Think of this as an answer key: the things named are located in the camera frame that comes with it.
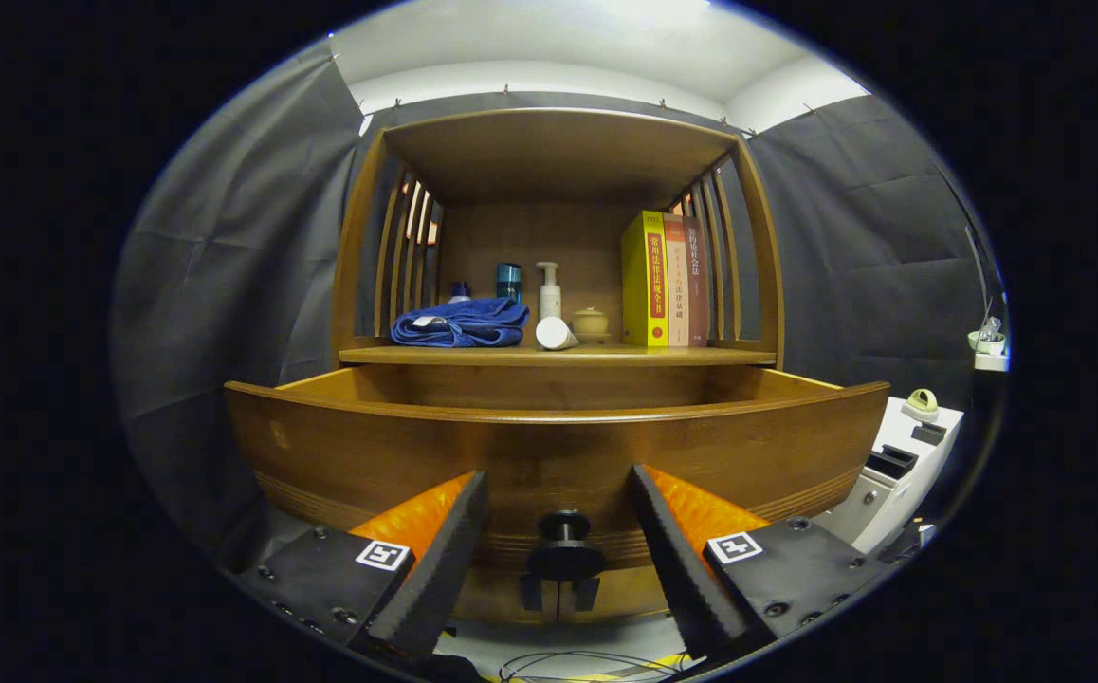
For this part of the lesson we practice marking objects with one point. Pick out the white shelf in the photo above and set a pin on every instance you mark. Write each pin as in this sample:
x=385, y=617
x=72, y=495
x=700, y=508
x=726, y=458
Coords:
x=990, y=361

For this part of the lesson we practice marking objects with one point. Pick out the brown book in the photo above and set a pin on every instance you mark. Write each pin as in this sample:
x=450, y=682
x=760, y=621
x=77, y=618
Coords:
x=698, y=285

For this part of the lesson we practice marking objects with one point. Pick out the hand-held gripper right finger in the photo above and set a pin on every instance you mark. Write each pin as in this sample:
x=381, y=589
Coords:
x=682, y=560

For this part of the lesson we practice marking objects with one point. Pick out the wooden countertop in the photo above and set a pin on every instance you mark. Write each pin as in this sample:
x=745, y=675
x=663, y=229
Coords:
x=663, y=355

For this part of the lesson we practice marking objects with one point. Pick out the orange and white book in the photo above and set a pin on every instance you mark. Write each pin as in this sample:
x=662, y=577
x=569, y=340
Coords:
x=678, y=285

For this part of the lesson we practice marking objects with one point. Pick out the white green cleanser tube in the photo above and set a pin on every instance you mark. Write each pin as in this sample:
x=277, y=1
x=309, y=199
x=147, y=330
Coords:
x=554, y=334

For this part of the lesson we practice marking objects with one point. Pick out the small white blue-capped bottle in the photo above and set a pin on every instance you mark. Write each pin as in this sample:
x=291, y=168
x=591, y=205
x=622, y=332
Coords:
x=460, y=294

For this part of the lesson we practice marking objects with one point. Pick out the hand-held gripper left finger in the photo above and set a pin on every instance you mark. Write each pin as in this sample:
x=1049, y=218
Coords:
x=445, y=560

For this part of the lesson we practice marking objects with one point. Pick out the white pump bottle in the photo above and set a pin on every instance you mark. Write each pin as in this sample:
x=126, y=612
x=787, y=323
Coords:
x=550, y=299

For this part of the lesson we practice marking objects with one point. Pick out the beige lidded tea cup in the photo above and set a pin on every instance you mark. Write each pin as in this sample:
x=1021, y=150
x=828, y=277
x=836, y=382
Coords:
x=592, y=324

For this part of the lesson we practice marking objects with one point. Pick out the teal bottle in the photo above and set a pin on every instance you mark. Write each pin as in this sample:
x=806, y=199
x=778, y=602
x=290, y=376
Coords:
x=509, y=283

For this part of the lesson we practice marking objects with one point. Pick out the white side cabinet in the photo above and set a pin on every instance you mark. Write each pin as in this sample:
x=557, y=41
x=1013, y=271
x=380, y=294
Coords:
x=890, y=427

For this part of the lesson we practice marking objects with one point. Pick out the pale green small object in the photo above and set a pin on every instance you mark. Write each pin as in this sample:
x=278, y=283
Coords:
x=922, y=403

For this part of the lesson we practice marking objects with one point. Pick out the wooden cabinet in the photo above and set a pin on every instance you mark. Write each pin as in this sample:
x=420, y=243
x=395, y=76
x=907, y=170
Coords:
x=558, y=152

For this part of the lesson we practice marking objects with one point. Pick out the blue folded towel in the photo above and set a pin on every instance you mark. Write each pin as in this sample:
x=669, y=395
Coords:
x=464, y=323

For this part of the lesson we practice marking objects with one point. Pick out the wooden cabinet door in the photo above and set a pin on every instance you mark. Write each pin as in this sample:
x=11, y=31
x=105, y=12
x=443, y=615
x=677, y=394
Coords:
x=625, y=593
x=497, y=593

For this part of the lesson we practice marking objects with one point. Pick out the black tray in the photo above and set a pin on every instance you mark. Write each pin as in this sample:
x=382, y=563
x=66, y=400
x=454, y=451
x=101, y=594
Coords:
x=890, y=462

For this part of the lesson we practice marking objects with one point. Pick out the white bowl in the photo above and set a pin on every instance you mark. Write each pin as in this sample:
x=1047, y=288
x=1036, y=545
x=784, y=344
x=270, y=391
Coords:
x=980, y=341

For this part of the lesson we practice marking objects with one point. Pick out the small black object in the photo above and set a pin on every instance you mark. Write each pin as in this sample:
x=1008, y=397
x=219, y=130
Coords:
x=928, y=433

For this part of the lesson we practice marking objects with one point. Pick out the yellow book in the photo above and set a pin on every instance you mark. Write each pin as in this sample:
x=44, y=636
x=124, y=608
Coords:
x=642, y=285

